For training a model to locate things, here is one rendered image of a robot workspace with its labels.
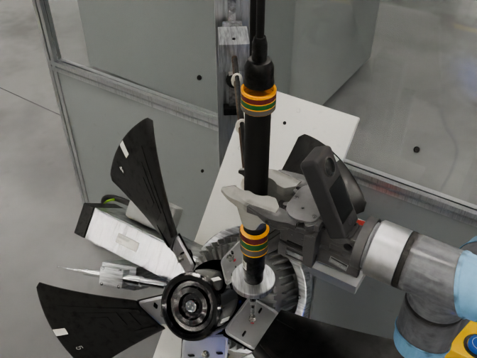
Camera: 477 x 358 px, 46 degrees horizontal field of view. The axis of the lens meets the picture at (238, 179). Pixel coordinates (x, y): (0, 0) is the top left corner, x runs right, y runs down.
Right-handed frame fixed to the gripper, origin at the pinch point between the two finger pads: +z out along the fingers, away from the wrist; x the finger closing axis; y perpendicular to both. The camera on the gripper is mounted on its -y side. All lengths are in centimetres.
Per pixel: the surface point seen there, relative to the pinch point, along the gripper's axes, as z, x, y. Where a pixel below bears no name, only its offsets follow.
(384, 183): -5, 70, 51
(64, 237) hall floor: 140, 66, 151
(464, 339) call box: -36, 25, 43
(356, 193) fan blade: -12.9, 14.9, 8.2
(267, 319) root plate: -5.0, 2.0, 32.0
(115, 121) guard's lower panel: 97, 70, 68
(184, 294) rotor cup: 8.3, -4.3, 27.2
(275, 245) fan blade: -3.4, 6.3, 17.7
